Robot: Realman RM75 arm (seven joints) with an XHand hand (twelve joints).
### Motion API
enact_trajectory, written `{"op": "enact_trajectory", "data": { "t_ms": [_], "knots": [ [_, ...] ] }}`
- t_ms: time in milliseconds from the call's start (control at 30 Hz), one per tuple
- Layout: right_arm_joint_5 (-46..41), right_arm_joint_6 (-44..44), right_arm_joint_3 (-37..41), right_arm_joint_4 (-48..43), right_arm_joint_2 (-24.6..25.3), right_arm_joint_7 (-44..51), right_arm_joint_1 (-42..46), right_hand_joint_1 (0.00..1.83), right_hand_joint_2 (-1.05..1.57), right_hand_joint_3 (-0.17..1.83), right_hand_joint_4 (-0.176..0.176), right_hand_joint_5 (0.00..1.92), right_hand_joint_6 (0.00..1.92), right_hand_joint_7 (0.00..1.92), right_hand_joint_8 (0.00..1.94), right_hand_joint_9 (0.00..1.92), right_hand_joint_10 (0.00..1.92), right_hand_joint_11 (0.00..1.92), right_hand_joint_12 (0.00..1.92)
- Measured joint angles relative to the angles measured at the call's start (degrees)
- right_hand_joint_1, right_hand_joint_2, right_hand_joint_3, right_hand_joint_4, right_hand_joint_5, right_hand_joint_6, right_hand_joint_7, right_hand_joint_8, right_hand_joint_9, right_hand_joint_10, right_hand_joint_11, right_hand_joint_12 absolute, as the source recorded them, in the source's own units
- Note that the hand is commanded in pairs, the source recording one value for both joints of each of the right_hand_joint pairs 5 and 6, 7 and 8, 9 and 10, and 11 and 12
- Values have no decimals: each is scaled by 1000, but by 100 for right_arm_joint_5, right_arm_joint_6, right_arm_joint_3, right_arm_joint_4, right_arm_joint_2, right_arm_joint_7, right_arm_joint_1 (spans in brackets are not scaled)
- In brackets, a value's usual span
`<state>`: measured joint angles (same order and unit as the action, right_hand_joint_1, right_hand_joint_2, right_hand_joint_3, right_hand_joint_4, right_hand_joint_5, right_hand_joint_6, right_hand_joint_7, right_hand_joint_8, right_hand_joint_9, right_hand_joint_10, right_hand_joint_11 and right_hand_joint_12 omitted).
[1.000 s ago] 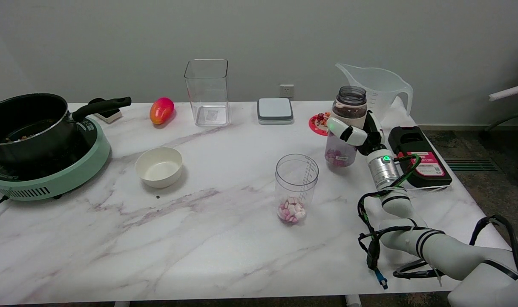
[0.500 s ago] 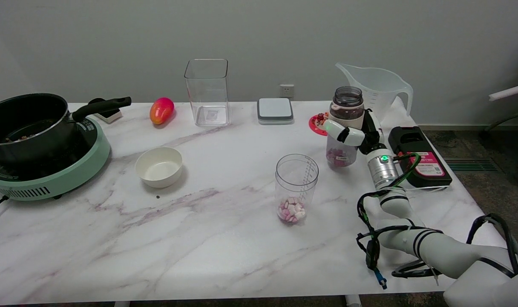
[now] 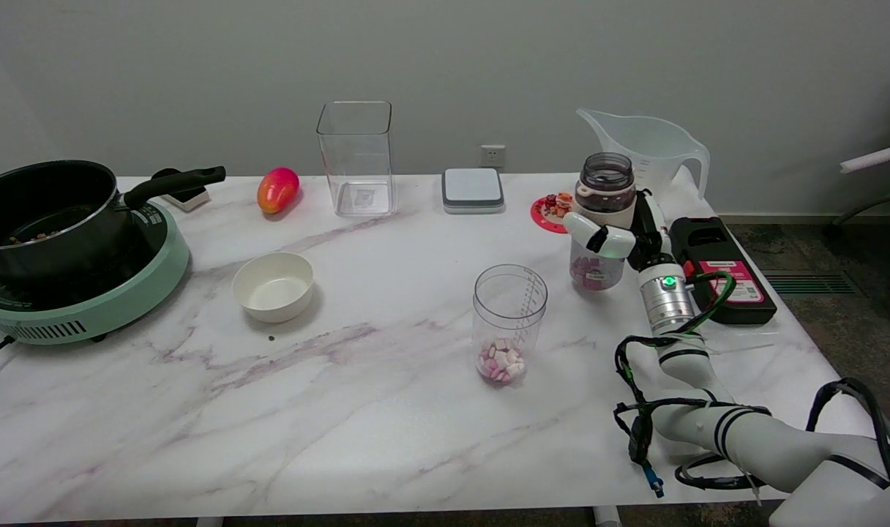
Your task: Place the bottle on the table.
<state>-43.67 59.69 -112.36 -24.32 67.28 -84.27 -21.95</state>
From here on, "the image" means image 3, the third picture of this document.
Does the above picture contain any clear square container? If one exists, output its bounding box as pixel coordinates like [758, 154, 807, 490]
[316, 101, 397, 218]

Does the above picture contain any white padded tube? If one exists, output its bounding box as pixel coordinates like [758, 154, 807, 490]
[839, 141, 890, 175]

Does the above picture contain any black saucepan with handle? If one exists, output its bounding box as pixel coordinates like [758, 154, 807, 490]
[0, 160, 227, 283]

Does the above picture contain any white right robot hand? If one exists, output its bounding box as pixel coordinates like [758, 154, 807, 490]
[562, 189, 673, 270]

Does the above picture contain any green induction cooker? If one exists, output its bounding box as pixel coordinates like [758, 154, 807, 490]
[0, 198, 191, 345]

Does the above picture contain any grey white kitchen scale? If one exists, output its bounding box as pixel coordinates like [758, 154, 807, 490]
[441, 168, 506, 214]

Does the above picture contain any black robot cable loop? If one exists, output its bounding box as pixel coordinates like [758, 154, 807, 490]
[807, 378, 890, 485]

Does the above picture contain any dark curved chair leg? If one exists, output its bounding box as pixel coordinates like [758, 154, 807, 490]
[824, 189, 890, 236]

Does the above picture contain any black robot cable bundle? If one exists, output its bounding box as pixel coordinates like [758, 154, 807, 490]
[611, 334, 772, 499]

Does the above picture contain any floor vent grille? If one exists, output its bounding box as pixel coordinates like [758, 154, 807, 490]
[763, 270, 860, 296]

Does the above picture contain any red orange mango toy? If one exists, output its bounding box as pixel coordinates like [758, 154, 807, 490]
[257, 167, 301, 215]

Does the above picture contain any clear plastic measuring cup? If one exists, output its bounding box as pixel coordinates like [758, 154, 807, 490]
[472, 264, 548, 387]

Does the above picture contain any pink white candies pile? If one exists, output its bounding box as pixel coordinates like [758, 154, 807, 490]
[478, 337, 526, 386]

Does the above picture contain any green robot cable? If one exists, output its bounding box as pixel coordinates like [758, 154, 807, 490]
[681, 270, 738, 339]

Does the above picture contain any white black power adapter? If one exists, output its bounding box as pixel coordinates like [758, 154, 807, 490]
[152, 168, 212, 213]

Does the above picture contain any clear plastic pitcher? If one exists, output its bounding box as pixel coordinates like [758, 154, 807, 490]
[576, 108, 711, 200]

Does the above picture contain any clear bottle with pink candies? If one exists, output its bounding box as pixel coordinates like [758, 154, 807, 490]
[569, 152, 637, 292]

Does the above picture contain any black device with red label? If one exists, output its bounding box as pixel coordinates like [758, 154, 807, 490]
[668, 216, 778, 326]

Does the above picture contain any white bowl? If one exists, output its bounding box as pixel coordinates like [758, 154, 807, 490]
[232, 252, 315, 324]

